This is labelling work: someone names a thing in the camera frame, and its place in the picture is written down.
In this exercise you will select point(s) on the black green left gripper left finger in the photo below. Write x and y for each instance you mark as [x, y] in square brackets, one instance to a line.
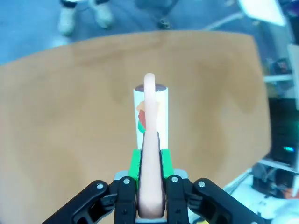
[102, 198]

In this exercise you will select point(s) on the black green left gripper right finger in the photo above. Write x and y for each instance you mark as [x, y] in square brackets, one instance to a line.
[198, 198]

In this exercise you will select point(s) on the black computer case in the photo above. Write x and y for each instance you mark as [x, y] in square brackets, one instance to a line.
[283, 130]

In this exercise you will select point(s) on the white shoe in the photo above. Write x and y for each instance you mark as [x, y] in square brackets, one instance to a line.
[66, 19]
[102, 15]

